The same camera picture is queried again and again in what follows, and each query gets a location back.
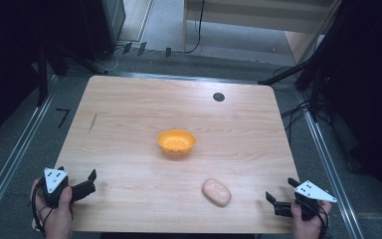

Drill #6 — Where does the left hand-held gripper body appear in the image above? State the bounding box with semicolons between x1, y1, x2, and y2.
42;167;97;209

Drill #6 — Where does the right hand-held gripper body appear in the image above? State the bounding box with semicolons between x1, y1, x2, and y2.
273;179;338;221

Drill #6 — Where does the person's left hand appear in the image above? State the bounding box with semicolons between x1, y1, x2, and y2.
30;178;78;239

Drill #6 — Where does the person's right hand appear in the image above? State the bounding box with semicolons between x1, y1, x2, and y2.
289;200;333;239

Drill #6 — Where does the orange plastic bowl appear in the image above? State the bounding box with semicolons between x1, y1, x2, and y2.
156;128;197;157

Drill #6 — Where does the black slanted stand bar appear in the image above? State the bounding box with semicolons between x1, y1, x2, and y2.
257;58;317;87

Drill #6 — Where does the black slanted stand leg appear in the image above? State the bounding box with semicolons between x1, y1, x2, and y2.
46;41;109;76

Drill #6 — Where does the dark cabinet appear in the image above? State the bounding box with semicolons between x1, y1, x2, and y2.
79;0;127;62

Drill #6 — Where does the beige low furniture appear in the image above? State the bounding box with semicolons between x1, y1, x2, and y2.
181;0;343;54

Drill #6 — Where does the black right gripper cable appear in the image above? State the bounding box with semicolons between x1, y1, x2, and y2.
300;198;330;233

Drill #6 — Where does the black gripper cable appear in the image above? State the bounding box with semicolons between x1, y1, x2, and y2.
31;180;55;235
300;198;330;233

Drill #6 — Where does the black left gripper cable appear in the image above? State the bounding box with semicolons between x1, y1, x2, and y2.
31;180;55;235

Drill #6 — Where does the aluminium floor rail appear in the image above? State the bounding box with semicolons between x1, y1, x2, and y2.
296;91;366;239
0;75;60;230

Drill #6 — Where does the black floor cable bundle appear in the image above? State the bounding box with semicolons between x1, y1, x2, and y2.
279;99;313;144

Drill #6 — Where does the black upright stand post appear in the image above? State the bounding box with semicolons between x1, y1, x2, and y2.
36;41;50;108
308;64;322;123

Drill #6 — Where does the white floor cable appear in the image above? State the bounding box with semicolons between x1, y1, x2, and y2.
102;45;127;72

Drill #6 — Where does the black hanging cable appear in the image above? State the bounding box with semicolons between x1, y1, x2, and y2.
173;0;206;56

